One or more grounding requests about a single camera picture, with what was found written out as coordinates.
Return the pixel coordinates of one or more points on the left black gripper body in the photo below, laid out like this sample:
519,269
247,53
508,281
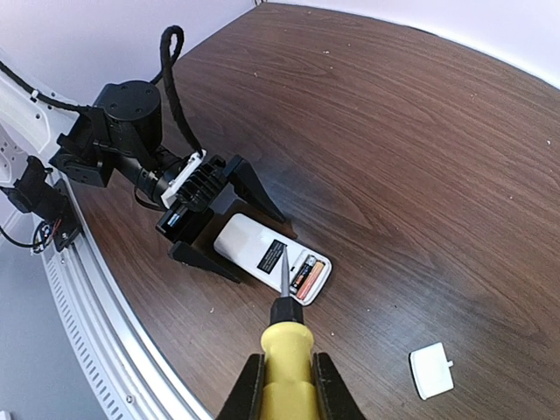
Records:
180,224

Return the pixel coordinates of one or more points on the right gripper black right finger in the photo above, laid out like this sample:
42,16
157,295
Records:
334,399

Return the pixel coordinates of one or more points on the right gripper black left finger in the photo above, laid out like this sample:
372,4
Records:
245,399

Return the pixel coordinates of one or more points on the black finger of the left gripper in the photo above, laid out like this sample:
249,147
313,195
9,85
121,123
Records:
242,176
182,252

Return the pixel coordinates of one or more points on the yellow handled screwdriver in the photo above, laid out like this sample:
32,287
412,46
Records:
288,390

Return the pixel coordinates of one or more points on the white red remote control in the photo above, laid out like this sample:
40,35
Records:
267,255

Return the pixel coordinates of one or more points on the white battery cover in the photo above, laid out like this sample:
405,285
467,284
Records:
431,371

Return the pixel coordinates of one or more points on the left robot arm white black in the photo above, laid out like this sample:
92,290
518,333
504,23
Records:
120,132

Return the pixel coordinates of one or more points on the black orange battery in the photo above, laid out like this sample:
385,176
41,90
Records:
303,273

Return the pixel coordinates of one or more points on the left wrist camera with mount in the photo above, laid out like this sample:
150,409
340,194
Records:
196,186

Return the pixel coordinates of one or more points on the front aluminium rail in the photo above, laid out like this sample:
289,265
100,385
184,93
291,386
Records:
127,373

